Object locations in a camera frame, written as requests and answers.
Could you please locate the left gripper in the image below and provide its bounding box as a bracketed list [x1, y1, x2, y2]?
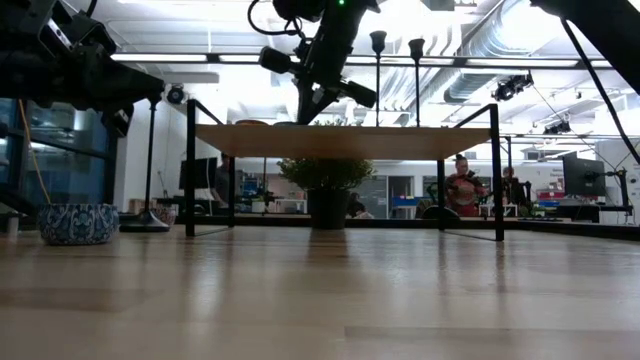
[0, 0, 166, 139]

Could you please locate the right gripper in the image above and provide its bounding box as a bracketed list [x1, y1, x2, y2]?
[258, 0, 378, 125]

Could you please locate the tall black candlestick holder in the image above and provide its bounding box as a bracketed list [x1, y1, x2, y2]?
[118, 97, 172, 234]

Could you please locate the long ceiling light strip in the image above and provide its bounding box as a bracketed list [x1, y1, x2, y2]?
[109, 51, 640, 70]

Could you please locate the black ceiling spotlight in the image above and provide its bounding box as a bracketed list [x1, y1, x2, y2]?
[166, 83, 187, 106]

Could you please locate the wooden shelf with black legs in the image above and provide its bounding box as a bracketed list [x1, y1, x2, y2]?
[184, 98, 505, 242]

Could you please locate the black monitor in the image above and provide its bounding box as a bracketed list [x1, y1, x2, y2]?
[561, 152, 608, 199]
[178, 156, 220, 191]

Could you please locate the green potted plant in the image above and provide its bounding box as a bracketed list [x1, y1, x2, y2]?
[277, 117, 376, 231]

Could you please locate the small white cylinder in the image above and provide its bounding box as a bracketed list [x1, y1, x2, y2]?
[4, 213, 22, 239]

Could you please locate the black ceiling light cluster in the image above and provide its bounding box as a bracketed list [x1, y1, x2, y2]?
[543, 119, 573, 136]
[491, 71, 535, 103]

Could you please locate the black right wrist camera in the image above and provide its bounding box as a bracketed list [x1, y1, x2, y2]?
[272, 0, 326, 22]

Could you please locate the yellow cable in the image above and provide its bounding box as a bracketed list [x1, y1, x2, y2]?
[17, 98, 53, 205]

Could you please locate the black metal table frame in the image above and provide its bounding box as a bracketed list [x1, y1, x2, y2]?
[117, 213, 640, 242]

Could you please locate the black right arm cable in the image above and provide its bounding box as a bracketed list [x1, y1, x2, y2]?
[247, 0, 640, 165]

